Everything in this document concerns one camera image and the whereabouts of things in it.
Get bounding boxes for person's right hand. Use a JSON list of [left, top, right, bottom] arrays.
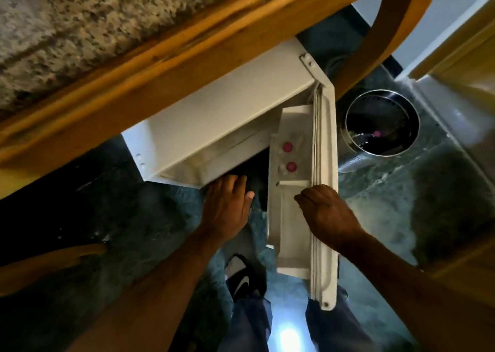
[[293, 184, 366, 252]]

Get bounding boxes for person's left hand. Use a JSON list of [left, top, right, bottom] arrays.
[[201, 174, 256, 244]]

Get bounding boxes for white fridge door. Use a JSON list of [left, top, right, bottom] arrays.
[[267, 81, 340, 312]]

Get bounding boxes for clear bottle pink label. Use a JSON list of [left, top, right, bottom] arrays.
[[276, 158, 308, 178], [276, 133, 306, 157]]

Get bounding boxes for person's right forearm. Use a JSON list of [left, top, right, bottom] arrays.
[[340, 231, 495, 352]]

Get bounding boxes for person's left forearm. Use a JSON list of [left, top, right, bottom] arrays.
[[65, 228, 221, 352]]

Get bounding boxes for person's right leg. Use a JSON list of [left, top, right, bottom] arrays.
[[304, 285, 382, 352]]

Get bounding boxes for person's leg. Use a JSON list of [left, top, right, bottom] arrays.
[[304, 285, 382, 352], [218, 290, 273, 352]]

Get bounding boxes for person's left leg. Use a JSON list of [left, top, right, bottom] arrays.
[[218, 290, 273, 352]]

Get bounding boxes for black and white shoe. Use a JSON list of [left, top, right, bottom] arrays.
[[225, 253, 268, 300]]

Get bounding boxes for white mini fridge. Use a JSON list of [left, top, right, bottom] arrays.
[[122, 37, 333, 189]]

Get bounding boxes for round metal trash bin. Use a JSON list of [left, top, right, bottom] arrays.
[[338, 89, 421, 173]]

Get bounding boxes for wooden furniture panel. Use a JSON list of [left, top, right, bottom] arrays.
[[402, 0, 495, 105], [421, 224, 495, 310]]

